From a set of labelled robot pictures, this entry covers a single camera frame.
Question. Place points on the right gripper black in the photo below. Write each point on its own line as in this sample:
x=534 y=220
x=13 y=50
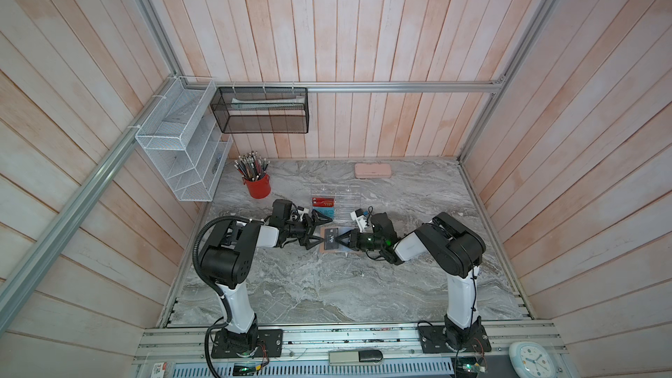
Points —
x=353 y=239

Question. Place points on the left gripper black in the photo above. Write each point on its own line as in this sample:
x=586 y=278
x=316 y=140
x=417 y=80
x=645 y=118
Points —
x=309 y=228

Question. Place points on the dark grey credit card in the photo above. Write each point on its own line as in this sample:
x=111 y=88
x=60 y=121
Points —
x=330 y=234

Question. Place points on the red credit card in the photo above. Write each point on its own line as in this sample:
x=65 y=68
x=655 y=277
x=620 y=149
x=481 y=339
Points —
x=323 y=202

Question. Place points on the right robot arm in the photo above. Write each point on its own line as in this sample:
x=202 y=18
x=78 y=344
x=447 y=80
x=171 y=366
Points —
x=455 y=248

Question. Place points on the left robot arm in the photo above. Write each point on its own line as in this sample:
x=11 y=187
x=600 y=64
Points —
x=223 y=254

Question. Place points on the clear acrylic organizer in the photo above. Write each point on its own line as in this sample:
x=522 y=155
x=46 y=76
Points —
x=347 y=199

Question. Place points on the red pen cup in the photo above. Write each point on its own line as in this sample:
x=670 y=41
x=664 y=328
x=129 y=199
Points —
x=260 y=188

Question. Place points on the grey black handheld device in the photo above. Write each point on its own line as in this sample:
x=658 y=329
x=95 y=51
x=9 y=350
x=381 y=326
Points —
x=355 y=357

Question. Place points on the white analog clock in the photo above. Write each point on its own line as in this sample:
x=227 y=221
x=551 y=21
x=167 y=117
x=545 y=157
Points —
x=531 y=360

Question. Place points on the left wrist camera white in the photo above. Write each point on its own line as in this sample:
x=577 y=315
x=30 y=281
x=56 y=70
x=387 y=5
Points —
x=302 y=214

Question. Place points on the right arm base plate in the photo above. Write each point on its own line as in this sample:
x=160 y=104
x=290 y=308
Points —
x=450 y=339

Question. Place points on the black mesh wall basket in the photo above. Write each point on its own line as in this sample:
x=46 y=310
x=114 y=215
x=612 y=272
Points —
x=261 y=110

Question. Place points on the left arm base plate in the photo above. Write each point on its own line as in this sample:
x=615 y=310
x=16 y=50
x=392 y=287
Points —
x=255 y=343

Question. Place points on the white wire mesh shelf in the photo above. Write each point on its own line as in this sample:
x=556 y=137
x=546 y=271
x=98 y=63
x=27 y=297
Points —
x=181 y=137

